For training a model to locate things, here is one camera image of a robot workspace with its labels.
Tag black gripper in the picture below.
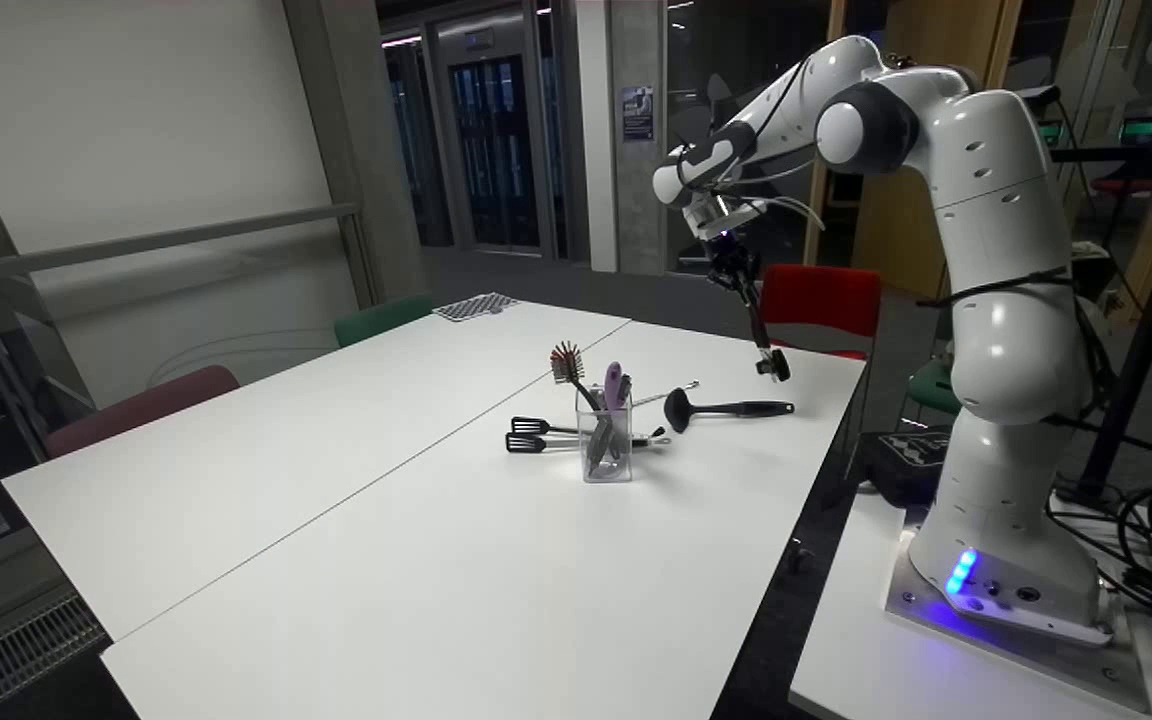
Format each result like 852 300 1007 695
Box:
707 232 780 354

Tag black can opener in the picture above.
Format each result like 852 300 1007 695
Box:
758 348 791 379

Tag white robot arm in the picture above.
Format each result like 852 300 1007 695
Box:
652 36 1110 645

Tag clear plastic utensil holder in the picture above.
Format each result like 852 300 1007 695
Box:
586 393 633 479

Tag black plastic ladle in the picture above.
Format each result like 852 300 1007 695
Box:
665 386 797 433

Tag metal tongs black tips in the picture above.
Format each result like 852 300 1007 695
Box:
500 410 672 457

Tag green chair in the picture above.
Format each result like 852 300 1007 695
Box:
333 295 436 348

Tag dark red chair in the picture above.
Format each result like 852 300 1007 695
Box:
44 362 238 457

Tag purple handled utensil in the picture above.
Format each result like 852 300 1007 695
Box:
602 360 633 463

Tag brown handled utensil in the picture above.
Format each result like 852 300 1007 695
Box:
548 339 602 406

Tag black camera stand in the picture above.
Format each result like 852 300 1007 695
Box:
1052 121 1152 501

